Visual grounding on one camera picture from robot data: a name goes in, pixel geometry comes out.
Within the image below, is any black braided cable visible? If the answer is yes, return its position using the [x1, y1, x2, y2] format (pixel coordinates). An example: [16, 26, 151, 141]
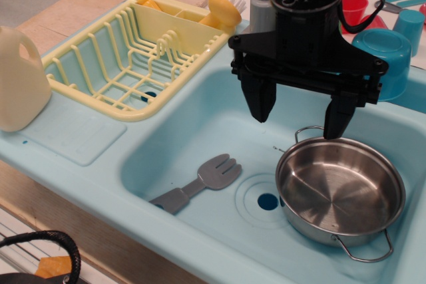
[0, 229, 82, 284]

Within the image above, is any cream plastic jug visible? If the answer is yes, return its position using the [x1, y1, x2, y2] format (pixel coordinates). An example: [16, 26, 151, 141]
[1, 26, 51, 132]

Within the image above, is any yellow dish brush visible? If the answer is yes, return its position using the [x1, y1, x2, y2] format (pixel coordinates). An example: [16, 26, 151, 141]
[199, 0, 246, 35]

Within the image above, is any light blue toy sink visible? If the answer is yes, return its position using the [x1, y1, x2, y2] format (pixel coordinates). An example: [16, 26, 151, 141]
[1, 49, 425, 283]

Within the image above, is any yellow plastic drying rack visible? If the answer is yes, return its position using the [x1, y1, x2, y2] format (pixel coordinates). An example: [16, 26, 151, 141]
[42, 0, 229, 122]

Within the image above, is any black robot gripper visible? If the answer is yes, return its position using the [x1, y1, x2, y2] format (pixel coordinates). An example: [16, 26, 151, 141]
[228, 0, 387, 140]

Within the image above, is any grey toy faucet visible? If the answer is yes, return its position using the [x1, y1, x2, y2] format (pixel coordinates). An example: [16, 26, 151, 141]
[249, 0, 276, 33]

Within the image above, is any blue plastic cup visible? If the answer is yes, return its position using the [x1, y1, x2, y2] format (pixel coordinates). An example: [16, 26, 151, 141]
[393, 9, 425, 57]

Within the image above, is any orange yellow object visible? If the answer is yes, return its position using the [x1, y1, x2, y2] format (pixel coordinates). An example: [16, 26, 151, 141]
[35, 256, 72, 279]

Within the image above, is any red plastic cup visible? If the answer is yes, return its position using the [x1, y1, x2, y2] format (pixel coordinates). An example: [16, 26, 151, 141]
[342, 0, 369, 26]

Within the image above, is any blue plastic bowl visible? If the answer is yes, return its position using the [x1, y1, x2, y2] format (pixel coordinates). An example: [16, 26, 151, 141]
[352, 29, 412, 101]

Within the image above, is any grey plastic toy fork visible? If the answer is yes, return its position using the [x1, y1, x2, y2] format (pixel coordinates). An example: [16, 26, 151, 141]
[150, 154, 242, 214]

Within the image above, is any stainless steel pot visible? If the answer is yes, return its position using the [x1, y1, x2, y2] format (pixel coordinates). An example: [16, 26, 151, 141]
[275, 129, 406, 263]

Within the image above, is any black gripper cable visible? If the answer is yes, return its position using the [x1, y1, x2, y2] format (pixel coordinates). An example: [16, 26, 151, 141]
[336, 0, 387, 35]

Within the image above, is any yellow utensil handle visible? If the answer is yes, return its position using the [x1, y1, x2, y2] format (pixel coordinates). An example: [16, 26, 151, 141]
[136, 0, 162, 11]

